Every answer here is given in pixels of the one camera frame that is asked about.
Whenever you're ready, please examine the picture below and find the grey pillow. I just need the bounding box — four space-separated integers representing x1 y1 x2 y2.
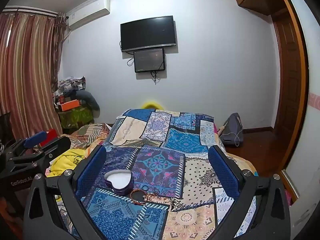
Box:
75 90 101 112

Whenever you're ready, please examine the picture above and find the yellow plastic tub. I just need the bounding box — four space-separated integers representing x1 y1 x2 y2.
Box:
142 101 164 110

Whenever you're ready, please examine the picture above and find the black monitor cable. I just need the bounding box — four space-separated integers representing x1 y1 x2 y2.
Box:
150 70 161 85

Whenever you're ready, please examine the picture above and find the purple heart-shaped tin box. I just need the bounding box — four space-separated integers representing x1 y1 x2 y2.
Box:
104 170 134 195

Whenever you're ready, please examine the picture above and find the small black monitor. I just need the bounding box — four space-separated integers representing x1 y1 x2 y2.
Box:
133 47 166 73

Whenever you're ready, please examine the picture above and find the grey bag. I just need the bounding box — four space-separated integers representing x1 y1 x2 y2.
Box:
219 113 244 147

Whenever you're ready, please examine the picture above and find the curtain rod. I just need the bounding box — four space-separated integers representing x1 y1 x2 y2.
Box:
2 7 60 17

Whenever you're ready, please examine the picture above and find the orange box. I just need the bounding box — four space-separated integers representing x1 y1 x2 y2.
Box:
61 99 82 112

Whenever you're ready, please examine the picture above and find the ornate silver pendant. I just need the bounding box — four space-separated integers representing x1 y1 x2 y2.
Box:
170 197 182 212

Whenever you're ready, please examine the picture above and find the blue patchwork blanket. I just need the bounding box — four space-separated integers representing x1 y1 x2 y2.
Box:
56 109 259 240

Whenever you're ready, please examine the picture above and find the yellow blanket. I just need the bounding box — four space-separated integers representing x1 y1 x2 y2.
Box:
49 147 88 178

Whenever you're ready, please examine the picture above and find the red box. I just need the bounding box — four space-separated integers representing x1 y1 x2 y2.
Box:
46 129 60 143

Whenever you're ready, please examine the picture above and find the striped pink curtain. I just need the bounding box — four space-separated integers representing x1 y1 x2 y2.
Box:
0 11 67 140

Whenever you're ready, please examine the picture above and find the black wall television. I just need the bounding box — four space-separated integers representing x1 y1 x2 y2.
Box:
120 15 178 53

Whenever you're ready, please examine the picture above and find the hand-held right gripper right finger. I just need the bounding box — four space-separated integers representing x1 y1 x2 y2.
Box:
208 145 292 240

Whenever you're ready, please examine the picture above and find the striped beige blanket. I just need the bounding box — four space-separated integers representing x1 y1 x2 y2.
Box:
62 123 112 153

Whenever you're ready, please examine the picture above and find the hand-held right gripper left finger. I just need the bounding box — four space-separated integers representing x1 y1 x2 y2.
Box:
23 145 108 240

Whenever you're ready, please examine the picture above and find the pile of clothes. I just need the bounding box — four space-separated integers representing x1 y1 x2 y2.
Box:
57 75 87 97

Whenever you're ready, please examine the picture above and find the white air conditioner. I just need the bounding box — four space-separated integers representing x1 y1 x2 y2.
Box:
66 0 111 32

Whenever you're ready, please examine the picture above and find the wooden door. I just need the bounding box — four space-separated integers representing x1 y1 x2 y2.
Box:
271 7 308 172

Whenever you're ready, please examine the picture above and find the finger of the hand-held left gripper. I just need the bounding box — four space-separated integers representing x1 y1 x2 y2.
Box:
11 136 72 165
5 131 49 157

